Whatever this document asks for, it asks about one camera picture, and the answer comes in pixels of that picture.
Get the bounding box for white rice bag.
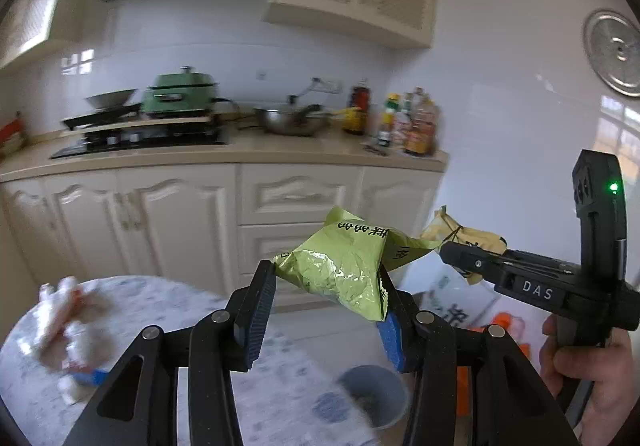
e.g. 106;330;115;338
425;271;496;327

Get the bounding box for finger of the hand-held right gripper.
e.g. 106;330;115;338
439;241;576;287

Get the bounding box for yellow capped seasoning bottle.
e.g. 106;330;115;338
377;94;403;147

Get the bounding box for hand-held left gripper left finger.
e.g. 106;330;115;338
62;260;278;446

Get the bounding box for red white container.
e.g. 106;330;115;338
0;112;28;154

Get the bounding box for yellow snack wrapper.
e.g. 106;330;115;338
420;206;506;287

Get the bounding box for steel mixing bowl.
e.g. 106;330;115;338
254;105;331;137

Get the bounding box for slim seasoning bottle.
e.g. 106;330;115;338
400;91;416;149

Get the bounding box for green foil snack bag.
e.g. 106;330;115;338
272;206;438;322

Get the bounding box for grey trash bin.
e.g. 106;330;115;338
337;365;411;429

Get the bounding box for wooden board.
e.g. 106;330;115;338
62;115;221;132

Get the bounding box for person's right hand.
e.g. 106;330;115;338
542;313;636;427

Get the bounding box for cooking oil bottle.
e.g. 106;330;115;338
406;86;441;157

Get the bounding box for green enamel pot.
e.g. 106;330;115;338
140;66;221;117

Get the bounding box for dark sauce bottle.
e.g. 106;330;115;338
342;79;373;134

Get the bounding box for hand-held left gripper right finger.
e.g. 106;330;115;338
375;271;581;446

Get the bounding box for pile of plastic wrappers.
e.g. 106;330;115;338
37;276;116;402

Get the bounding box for black gas stove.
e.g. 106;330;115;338
50;123;231;159

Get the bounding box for cream base cabinets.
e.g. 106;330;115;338
0;161;446;312

